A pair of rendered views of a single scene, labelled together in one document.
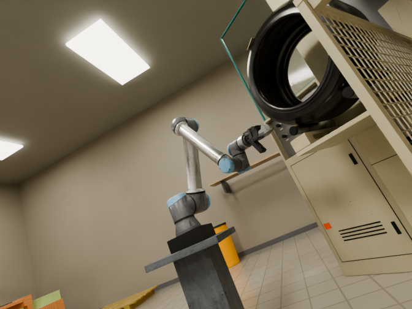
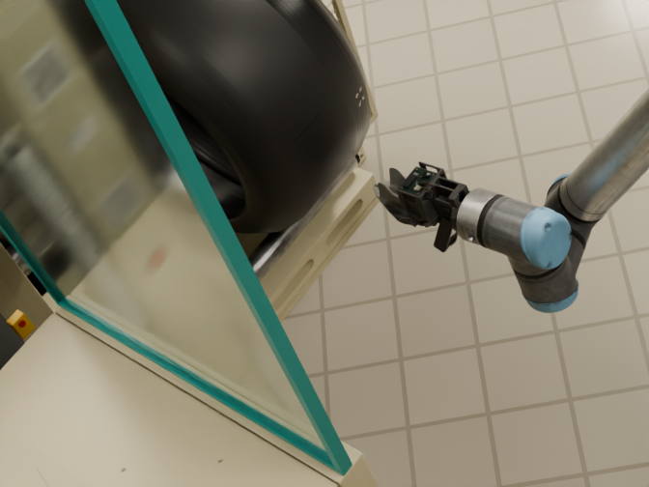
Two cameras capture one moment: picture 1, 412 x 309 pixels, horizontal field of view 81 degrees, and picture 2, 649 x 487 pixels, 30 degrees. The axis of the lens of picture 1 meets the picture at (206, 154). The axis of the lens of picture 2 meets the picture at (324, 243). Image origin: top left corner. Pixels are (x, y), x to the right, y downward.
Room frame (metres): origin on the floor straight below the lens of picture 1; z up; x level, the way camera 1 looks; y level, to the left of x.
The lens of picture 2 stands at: (2.71, -0.45, 2.58)
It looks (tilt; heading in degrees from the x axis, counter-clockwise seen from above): 50 degrees down; 183
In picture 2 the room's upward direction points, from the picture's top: 23 degrees counter-clockwise
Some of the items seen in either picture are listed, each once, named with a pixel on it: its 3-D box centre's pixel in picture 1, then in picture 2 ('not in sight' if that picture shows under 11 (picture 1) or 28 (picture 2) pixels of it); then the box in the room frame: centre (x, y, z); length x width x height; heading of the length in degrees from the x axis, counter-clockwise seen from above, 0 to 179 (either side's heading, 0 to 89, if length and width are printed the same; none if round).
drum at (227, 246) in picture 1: (222, 245); not in sight; (4.36, 0.36, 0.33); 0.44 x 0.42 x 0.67; 168
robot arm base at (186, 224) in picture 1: (186, 225); not in sight; (1.74, 0.32, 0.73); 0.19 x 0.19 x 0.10
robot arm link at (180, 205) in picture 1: (180, 206); not in sight; (1.75, 0.32, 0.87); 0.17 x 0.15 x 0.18; 141
